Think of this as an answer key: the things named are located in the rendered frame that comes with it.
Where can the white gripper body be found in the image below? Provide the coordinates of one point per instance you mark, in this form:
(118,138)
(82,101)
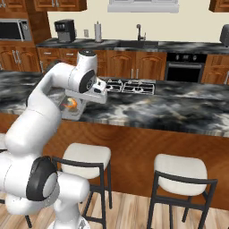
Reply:
(94,97)

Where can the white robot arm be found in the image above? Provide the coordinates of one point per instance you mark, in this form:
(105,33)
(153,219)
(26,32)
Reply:
(35,125)

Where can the black gas hob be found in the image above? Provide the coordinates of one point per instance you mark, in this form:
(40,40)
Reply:
(131,86)

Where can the wooden base cupboards run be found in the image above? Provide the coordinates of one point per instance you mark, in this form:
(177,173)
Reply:
(125,64)

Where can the white paper towel roll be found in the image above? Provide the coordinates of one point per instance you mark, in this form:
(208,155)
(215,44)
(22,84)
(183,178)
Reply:
(98,32)

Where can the dark sink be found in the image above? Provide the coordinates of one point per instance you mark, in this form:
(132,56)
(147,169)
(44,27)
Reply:
(138,44)

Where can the black coffee machine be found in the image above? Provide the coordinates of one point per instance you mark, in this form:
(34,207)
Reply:
(65,29)

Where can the wooden kitchen island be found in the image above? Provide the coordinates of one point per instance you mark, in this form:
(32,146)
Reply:
(143,155)

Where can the metal tap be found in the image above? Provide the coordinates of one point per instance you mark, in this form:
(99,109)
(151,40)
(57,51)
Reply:
(139,32)

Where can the tall wooden cupboard unit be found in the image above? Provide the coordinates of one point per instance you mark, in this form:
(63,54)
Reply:
(21,56)

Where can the black oven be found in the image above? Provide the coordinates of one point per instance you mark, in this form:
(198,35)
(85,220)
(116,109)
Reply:
(184,68)

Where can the white window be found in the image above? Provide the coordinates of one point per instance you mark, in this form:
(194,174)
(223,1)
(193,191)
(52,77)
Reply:
(143,5)

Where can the silver microwave oven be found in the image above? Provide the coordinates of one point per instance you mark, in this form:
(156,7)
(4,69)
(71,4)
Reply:
(12,29)

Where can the wooden base cupboard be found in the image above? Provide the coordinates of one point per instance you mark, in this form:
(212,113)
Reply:
(216,68)

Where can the dark toaster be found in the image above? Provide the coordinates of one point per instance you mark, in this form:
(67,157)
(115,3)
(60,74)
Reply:
(225,35)

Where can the wall outlet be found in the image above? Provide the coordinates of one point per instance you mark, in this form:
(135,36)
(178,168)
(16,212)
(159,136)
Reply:
(86,33)

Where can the wooden wall cupboards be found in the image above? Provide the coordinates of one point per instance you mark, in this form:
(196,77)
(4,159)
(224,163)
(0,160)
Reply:
(44,4)

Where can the wooden wall cupboard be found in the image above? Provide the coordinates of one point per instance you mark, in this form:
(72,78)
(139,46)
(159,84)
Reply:
(220,4)

